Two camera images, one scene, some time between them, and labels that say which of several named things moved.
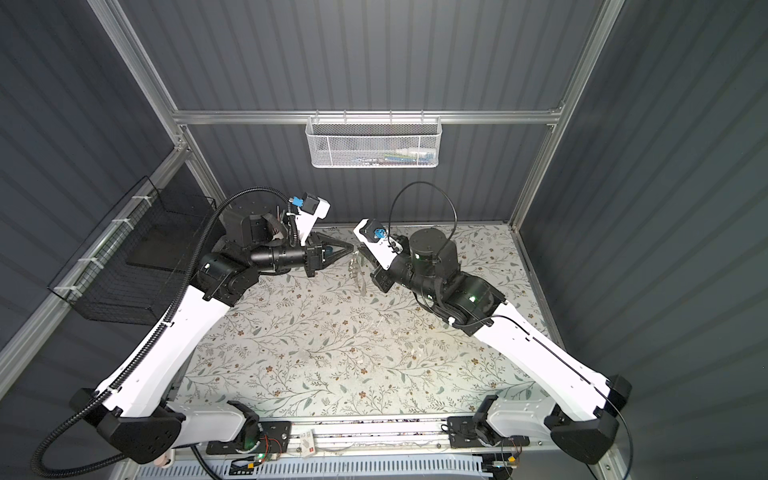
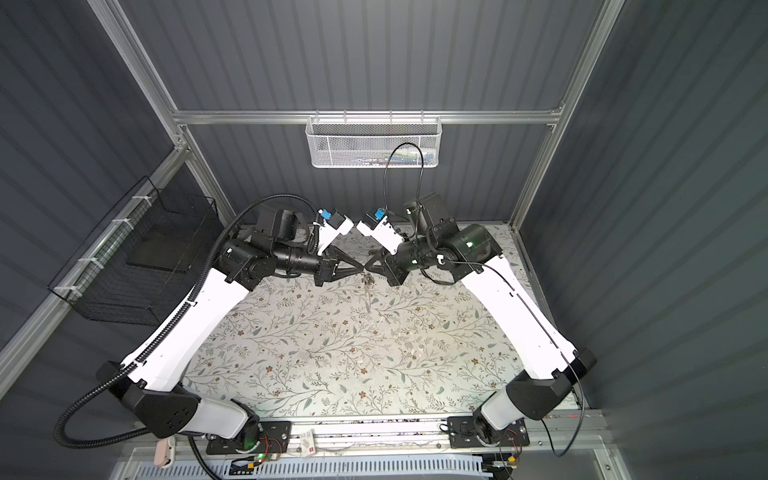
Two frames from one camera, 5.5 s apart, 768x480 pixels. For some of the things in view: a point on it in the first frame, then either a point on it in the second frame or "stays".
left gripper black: [316, 255] -> [328, 267]
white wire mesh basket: [369, 142] stays
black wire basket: [133, 269] stays
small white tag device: [307, 443] stays
